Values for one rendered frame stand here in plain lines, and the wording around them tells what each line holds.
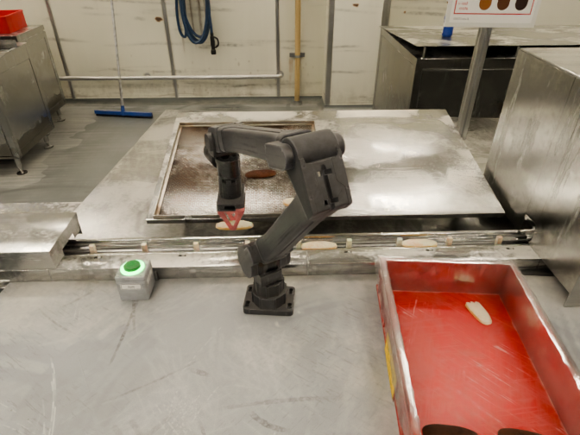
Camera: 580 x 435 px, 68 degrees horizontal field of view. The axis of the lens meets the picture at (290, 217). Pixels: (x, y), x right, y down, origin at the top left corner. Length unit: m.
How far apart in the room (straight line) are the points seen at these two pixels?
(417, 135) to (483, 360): 0.89
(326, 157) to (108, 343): 0.65
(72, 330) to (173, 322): 0.23
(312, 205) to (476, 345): 0.56
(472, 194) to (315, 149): 0.86
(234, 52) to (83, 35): 1.50
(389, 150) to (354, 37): 3.02
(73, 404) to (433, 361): 0.72
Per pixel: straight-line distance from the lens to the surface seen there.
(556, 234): 1.25
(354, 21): 4.47
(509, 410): 0.98
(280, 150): 0.65
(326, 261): 1.13
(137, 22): 4.89
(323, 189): 0.66
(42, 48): 4.68
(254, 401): 0.91
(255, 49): 4.76
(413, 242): 1.23
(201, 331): 1.03
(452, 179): 1.48
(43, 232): 1.30
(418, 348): 1.01
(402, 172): 1.46
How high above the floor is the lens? 1.58
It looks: 34 degrees down
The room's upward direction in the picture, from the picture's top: straight up
